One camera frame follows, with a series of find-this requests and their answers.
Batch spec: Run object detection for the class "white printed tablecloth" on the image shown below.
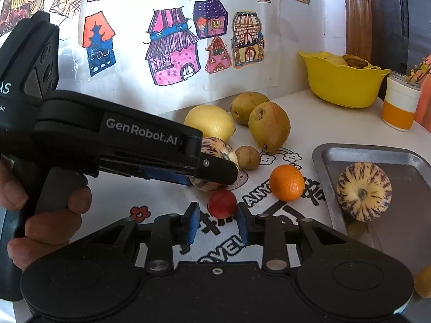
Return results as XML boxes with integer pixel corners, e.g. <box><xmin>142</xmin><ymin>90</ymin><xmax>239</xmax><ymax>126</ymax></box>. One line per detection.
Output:
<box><xmin>10</xmin><ymin>89</ymin><xmax>431</xmax><ymax>307</ymax></box>

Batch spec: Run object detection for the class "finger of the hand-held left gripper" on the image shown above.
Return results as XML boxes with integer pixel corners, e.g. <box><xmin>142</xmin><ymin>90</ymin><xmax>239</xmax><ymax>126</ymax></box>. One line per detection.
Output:
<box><xmin>97</xmin><ymin>137</ymin><xmax>240</xmax><ymax>186</ymax></box>

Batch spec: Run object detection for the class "yellow scalloped bowl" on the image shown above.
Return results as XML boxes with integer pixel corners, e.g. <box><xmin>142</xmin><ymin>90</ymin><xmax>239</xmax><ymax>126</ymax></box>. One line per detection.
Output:
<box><xmin>298</xmin><ymin>50</ymin><xmax>391</xmax><ymax>109</ymax></box>

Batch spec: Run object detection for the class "dark brown fruit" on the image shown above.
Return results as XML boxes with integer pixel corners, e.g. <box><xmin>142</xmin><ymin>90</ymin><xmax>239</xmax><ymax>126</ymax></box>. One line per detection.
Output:
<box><xmin>343</xmin><ymin>54</ymin><xmax>371</xmax><ymax>69</ymax></box>

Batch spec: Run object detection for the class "brown wooden frame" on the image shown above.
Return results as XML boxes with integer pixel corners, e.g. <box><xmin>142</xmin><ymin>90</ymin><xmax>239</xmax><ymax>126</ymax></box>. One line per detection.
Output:
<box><xmin>342</xmin><ymin>0</ymin><xmax>375</xmax><ymax>62</ymax></box>

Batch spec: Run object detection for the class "small red fruit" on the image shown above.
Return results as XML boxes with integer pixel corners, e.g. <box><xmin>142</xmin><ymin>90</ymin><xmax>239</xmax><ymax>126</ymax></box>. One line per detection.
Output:
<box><xmin>208</xmin><ymin>189</ymin><xmax>237</xmax><ymax>219</ymax></box>

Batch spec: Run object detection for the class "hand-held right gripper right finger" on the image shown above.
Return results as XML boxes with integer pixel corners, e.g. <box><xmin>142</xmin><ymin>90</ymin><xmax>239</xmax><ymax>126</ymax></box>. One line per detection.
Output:
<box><xmin>236</xmin><ymin>203</ymin><xmax>349</xmax><ymax>274</ymax></box>

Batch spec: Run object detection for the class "orange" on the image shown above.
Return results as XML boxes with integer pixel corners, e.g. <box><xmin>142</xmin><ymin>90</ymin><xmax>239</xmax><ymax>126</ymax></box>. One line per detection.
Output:
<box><xmin>269</xmin><ymin>164</ymin><xmax>305</xmax><ymax>202</ymax></box>

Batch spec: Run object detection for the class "person's left hand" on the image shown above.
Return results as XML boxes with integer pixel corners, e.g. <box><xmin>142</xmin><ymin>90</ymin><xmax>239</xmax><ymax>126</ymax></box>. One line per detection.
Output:
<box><xmin>0</xmin><ymin>158</ymin><xmax>92</xmax><ymax>271</ymax></box>

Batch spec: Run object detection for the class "white and orange cup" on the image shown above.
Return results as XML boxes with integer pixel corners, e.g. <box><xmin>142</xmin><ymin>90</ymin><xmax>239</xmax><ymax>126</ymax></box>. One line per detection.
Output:
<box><xmin>381</xmin><ymin>71</ymin><xmax>421</xmax><ymax>131</ymax></box>

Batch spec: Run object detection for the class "large green-brown pear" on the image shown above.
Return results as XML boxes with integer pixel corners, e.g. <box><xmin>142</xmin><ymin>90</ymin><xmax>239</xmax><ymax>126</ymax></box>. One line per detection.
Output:
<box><xmin>248</xmin><ymin>101</ymin><xmax>291</xmax><ymax>153</ymax></box>

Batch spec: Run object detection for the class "metal tray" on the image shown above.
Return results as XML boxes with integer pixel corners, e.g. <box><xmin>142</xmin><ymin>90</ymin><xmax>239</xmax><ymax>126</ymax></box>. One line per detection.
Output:
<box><xmin>312</xmin><ymin>143</ymin><xmax>431</xmax><ymax>270</ymax></box>

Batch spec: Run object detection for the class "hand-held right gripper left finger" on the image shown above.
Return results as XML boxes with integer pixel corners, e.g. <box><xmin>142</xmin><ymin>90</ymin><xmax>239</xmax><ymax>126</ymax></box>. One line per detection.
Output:
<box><xmin>86</xmin><ymin>202</ymin><xmax>201</xmax><ymax>274</ymax></box>

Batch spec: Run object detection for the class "coloured houses drawing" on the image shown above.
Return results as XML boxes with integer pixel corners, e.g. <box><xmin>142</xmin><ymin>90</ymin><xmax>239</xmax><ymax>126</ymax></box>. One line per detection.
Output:
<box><xmin>78</xmin><ymin>0</ymin><xmax>287</xmax><ymax>103</ymax></box>

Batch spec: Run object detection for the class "pale yellow fruit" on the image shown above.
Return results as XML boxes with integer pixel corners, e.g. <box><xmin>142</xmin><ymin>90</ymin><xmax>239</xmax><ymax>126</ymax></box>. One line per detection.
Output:
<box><xmin>322</xmin><ymin>52</ymin><xmax>349</xmax><ymax>67</ymax></box>

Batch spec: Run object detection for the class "small yellow-orange citrus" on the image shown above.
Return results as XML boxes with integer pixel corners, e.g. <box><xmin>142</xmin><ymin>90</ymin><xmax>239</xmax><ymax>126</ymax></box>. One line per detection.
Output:
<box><xmin>413</xmin><ymin>265</ymin><xmax>431</xmax><ymax>298</ymax></box>

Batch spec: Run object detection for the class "yellow lemon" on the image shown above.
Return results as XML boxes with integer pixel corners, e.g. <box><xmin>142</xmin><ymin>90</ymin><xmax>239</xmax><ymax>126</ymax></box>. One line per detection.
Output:
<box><xmin>184</xmin><ymin>105</ymin><xmax>235</xmax><ymax>142</ymax></box>

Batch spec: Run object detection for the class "small brown fruit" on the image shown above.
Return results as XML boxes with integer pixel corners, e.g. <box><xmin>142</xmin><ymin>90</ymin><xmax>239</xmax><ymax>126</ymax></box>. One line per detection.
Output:
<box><xmin>235</xmin><ymin>145</ymin><xmax>261</xmax><ymax>170</ymax></box>

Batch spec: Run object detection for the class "striped pepino melon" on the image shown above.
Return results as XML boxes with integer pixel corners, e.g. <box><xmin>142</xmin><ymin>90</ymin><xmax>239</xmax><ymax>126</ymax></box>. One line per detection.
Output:
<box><xmin>189</xmin><ymin>137</ymin><xmax>240</xmax><ymax>192</ymax></box>
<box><xmin>336</xmin><ymin>162</ymin><xmax>393</xmax><ymax>223</ymax></box>

